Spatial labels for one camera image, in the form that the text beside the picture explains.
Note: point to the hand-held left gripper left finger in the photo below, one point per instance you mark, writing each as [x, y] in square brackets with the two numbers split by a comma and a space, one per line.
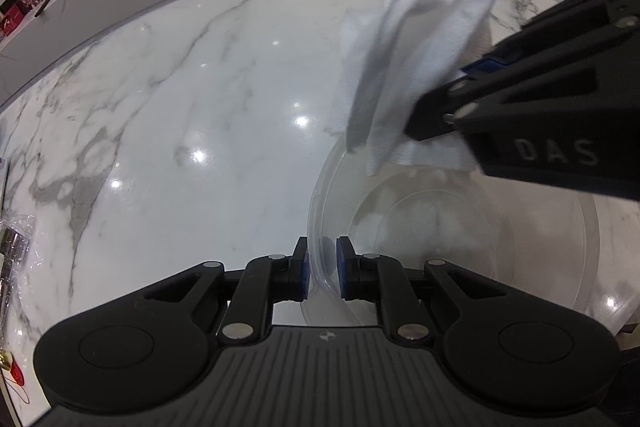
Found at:
[303, 277]

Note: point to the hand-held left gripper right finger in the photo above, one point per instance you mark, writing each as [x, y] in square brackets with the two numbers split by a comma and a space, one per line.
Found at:
[343, 272]

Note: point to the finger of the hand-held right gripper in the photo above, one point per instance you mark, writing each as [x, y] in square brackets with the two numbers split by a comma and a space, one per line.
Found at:
[565, 22]
[440, 112]

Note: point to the white cloth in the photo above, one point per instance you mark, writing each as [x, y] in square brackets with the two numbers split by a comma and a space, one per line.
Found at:
[425, 32]

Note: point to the clear plastic bowl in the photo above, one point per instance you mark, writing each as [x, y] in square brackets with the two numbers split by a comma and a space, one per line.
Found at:
[425, 232]

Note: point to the clear plastic wrapped item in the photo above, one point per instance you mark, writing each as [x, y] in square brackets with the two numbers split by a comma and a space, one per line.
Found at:
[17, 239]

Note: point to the small red tag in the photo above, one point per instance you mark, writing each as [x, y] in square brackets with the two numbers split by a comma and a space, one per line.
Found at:
[17, 373]

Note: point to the small gold ornament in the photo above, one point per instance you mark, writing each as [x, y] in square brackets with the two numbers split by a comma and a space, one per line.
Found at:
[4, 360]

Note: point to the red box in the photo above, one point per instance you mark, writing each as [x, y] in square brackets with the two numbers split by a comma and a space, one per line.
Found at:
[11, 21]

